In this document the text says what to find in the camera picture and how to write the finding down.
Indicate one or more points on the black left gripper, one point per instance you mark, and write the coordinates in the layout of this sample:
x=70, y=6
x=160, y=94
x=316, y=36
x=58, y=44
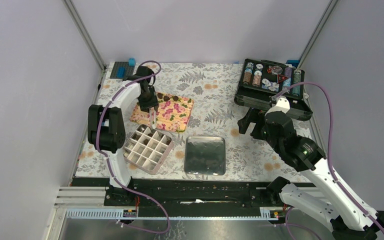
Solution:
x=153, y=102

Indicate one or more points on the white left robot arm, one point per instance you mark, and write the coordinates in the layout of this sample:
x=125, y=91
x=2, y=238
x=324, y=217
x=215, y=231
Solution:
x=105, y=124

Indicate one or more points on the grey lego baseplate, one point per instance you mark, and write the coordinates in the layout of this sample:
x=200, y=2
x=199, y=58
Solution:
x=129, y=70

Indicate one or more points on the blue block behind case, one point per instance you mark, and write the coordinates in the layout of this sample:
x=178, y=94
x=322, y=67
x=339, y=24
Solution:
x=293, y=62

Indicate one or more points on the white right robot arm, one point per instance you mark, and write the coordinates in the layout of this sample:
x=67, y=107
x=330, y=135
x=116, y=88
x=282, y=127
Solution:
x=344, y=213

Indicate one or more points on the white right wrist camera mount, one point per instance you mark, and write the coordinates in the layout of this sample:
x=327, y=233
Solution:
x=281, y=105

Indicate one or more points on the pink divided chocolate box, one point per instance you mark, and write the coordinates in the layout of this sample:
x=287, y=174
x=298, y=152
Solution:
x=147, y=149

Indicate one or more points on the blue lego brick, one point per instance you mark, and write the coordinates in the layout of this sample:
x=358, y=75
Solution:
x=131, y=62
x=120, y=72

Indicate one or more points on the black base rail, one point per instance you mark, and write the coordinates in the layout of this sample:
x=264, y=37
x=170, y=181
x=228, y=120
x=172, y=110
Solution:
x=193, y=198

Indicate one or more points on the silver metal tin lid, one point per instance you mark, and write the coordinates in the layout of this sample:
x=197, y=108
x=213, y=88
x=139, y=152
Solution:
x=205, y=155

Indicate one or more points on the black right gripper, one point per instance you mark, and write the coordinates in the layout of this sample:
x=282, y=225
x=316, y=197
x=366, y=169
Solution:
x=254, y=115

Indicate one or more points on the black poker chip case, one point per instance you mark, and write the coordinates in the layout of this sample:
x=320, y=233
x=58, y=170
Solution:
x=260, y=80

